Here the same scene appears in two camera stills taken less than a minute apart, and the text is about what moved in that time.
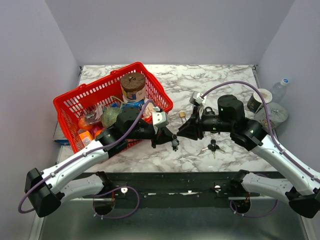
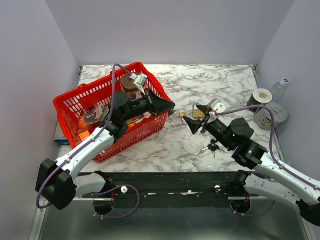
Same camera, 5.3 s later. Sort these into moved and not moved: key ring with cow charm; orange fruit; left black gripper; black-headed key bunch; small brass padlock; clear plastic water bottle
Moved: left black gripper; key ring with cow charm
Not moved: black-headed key bunch; orange fruit; small brass padlock; clear plastic water bottle
